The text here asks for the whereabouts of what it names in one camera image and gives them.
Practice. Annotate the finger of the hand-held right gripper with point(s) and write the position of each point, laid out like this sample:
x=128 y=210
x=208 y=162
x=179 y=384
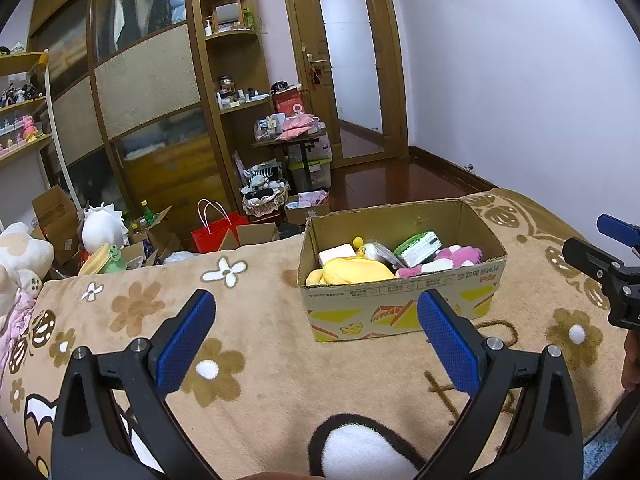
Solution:
x=592 y=260
x=620 y=230

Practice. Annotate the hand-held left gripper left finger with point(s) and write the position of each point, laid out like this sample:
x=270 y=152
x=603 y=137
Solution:
x=186 y=340

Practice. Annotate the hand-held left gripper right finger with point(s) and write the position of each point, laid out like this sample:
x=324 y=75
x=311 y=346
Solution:
x=447 y=340

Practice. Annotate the printed cardboard box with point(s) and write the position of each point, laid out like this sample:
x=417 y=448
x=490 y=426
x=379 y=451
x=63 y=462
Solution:
x=380 y=305

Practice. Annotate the pink plush toy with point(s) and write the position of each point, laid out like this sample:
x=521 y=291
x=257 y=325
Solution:
x=457 y=257

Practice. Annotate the green tissue packet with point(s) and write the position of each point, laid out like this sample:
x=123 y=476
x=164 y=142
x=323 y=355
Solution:
x=417 y=249

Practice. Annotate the yellow plush toy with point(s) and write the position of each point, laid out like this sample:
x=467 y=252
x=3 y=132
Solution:
x=350 y=270

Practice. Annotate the pink white roll cake plush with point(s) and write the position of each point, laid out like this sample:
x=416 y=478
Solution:
x=336 y=254

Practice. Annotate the person's right hand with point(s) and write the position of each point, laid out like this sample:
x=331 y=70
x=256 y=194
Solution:
x=632 y=365

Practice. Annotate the brown flower printed blanket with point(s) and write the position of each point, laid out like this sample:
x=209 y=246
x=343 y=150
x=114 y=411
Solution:
x=250 y=410

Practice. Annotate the red gift bag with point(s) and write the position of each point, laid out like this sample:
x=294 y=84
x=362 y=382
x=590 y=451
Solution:
x=212 y=237

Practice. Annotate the cardboard box with bottles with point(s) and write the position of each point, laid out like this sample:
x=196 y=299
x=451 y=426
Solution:
x=160 y=235

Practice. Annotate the green frog plush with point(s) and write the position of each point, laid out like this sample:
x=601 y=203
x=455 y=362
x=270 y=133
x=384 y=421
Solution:
x=110 y=260

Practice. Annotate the plain cardboard box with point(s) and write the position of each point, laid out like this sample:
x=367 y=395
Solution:
x=255 y=234

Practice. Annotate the green bottle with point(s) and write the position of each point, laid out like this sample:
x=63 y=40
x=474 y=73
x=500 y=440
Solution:
x=147 y=211

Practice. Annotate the white haired plush doll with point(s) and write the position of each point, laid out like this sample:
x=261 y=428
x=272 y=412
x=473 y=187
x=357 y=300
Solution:
x=102 y=230

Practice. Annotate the wicker basket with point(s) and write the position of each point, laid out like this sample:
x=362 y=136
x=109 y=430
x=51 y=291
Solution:
x=265 y=206

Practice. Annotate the pink frilly cloth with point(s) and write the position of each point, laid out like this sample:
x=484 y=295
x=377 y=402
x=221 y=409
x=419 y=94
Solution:
x=15 y=310

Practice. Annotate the striped plush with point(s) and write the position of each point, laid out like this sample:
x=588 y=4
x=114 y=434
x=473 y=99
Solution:
x=260 y=175

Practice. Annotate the white bear plush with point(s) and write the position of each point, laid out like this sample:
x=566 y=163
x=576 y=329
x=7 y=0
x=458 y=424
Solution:
x=25 y=255

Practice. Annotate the open brown cardboard box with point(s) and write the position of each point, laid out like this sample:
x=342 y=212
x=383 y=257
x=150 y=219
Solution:
x=52 y=215

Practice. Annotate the clear plastic storage box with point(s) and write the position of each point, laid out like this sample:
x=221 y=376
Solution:
x=320 y=172

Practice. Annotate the small side table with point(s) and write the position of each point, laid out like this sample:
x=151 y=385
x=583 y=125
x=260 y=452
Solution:
x=300 y=160

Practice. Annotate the wooden corner shelf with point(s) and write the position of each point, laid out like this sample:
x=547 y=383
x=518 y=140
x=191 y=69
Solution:
x=214 y=110

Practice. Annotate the white curved pole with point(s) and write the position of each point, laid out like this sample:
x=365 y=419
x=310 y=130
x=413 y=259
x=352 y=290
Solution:
x=57 y=140

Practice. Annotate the pink packets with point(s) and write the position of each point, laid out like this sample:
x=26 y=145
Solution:
x=295 y=127

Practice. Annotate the red box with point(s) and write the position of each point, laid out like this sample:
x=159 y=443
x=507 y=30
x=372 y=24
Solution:
x=287 y=102

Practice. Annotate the wooden wardrobe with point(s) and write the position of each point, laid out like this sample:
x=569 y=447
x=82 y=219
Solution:
x=145 y=85

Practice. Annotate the wooden door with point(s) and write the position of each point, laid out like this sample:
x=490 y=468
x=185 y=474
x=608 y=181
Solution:
x=305 y=110

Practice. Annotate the wooden wall shelf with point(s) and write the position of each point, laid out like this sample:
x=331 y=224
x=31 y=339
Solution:
x=22 y=142

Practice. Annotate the picture frame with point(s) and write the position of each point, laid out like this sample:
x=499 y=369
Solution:
x=227 y=14

